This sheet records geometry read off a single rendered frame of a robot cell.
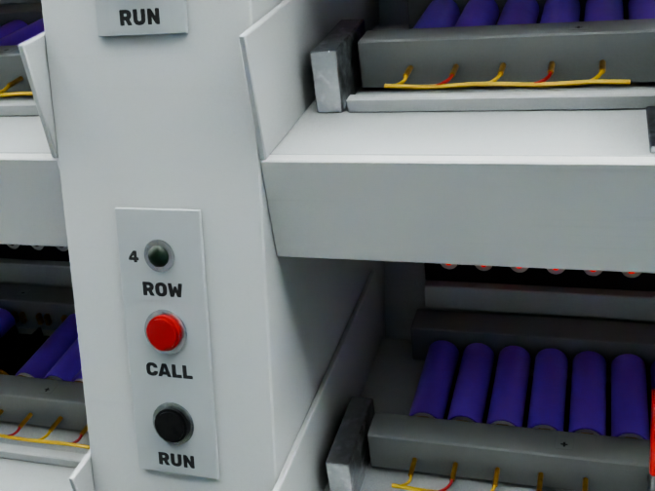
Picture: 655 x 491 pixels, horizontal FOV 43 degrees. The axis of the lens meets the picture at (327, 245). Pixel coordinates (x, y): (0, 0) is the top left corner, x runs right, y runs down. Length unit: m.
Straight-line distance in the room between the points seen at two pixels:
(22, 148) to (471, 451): 0.25
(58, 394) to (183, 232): 0.19
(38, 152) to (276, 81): 0.12
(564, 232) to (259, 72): 0.13
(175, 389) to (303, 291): 0.07
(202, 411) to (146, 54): 0.15
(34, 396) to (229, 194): 0.22
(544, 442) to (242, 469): 0.15
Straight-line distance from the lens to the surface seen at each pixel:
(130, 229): 0.36
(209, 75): 0.34
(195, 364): 0.37
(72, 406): 0.50
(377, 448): 0.43
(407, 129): 0.34
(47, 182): 0.39
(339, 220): 0.33
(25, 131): 0.42
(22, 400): 0.52
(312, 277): 0.40
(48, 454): 0.50
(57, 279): 0.62
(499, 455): 0.42
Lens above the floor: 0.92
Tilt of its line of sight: 13 degrees down
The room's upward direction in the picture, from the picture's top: 2 degrees counter-clockwise
